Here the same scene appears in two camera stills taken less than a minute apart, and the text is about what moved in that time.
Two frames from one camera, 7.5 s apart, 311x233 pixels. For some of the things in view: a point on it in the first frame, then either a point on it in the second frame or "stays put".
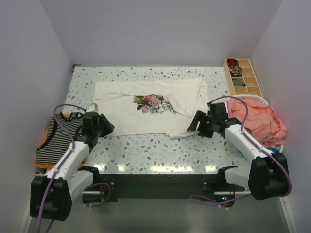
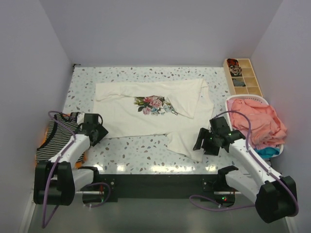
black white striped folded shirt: [57, 139] stays put
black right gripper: [200, 116] to [203, 134]
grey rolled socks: [237, 83] stays put
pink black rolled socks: [235, 70] stays put
